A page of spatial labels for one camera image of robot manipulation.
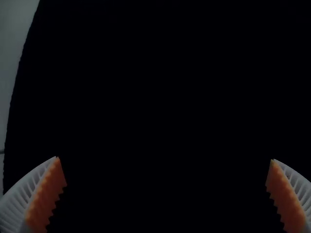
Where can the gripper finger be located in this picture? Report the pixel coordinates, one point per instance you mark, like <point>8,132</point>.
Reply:
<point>31,204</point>
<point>291,201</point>

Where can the black mat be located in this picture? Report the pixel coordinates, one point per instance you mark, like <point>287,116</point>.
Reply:
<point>158,97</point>

